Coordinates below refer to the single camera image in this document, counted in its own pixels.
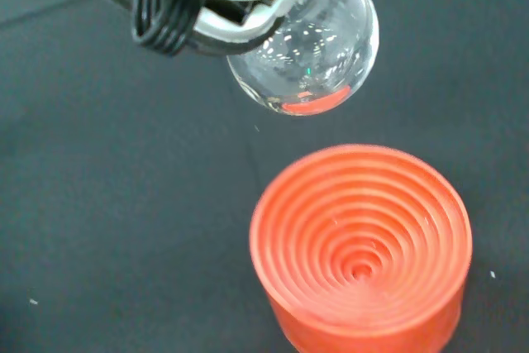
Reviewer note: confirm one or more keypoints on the black bench cloth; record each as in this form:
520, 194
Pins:
103, 183

